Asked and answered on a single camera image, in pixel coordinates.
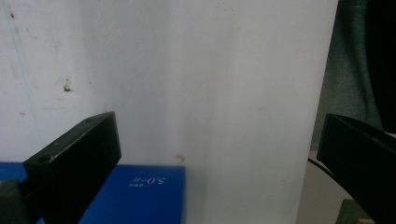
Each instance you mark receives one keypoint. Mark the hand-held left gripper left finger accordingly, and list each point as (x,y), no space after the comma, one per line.
(74,155)

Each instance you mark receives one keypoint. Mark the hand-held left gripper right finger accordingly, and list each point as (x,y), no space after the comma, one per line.
(364,161)

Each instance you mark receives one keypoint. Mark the blue box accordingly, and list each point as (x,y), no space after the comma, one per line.
(140,199)

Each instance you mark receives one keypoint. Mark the green block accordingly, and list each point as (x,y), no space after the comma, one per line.
(348,214)

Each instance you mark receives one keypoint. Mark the dark green curtain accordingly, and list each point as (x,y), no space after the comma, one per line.
(348,68)

